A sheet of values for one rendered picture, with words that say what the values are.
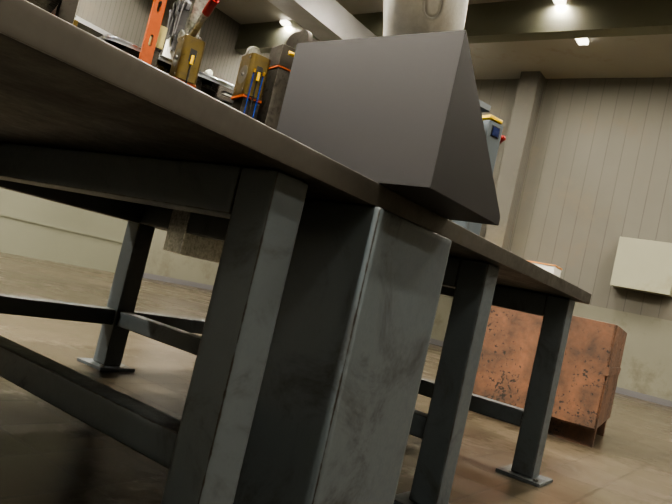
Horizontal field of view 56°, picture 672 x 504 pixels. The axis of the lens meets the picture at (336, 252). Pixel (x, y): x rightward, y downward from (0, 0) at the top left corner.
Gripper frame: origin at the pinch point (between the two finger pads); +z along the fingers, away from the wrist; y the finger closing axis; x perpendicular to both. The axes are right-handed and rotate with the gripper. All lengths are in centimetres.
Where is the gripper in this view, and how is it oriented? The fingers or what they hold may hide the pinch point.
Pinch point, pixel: (169, 52)
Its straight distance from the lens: 194.6
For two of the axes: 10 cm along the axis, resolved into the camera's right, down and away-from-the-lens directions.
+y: -5.6, -0.9, 8.2
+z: -2.3, 9.7, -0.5
